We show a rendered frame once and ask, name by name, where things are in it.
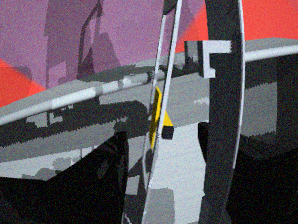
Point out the dark grey rectangular tray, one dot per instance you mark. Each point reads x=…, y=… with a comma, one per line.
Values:
x=43, y=134

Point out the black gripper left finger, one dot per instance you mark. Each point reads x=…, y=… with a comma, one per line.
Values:
x=92, y=191

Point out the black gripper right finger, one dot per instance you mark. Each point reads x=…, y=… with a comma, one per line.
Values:
x=264, y=189

